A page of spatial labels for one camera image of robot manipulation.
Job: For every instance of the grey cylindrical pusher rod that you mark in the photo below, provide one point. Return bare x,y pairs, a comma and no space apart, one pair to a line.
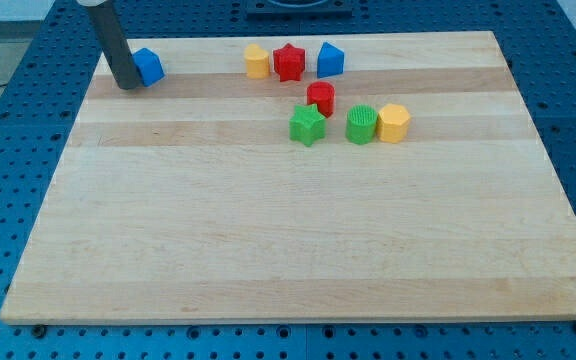
114,45

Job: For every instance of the blue cube block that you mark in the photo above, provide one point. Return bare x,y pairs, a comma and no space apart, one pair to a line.
149,66

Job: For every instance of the blue triangle block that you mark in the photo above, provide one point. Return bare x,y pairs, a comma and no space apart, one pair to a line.
330,61

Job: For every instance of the yellow heart block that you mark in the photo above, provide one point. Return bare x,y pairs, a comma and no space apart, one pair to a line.
257,61

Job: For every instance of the red star block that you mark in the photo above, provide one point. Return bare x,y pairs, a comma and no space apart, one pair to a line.
289,62

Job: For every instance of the green star block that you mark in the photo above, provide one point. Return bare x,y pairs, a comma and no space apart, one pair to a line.
307,125

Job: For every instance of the red cylinder block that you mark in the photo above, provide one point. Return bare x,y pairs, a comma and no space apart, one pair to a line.
322,94

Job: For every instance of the green cylinder block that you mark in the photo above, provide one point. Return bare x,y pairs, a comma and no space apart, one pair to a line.
361,121

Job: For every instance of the yellow hexagon block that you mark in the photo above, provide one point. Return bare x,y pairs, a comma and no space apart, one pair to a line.
393,123

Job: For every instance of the wooden board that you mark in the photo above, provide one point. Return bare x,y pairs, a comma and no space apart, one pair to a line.
187,202

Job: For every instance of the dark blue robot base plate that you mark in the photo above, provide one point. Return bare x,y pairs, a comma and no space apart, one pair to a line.
258,9

